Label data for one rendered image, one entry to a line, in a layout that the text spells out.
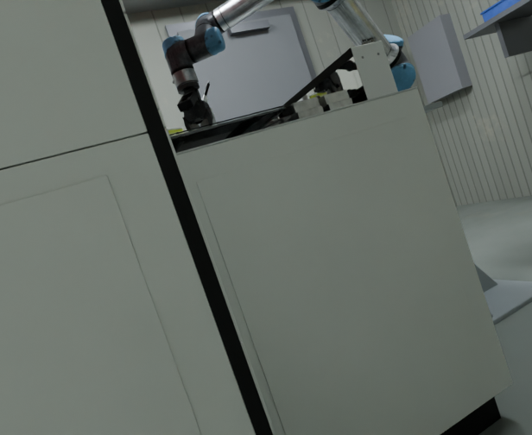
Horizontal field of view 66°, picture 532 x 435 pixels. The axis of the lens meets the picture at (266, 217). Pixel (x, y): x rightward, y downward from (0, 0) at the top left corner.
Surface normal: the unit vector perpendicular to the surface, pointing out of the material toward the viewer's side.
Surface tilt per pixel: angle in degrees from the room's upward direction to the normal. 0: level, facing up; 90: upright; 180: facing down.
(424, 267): 90
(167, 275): 90
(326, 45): 90
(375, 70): 90
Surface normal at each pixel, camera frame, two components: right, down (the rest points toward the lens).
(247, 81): 0.36, -0.08
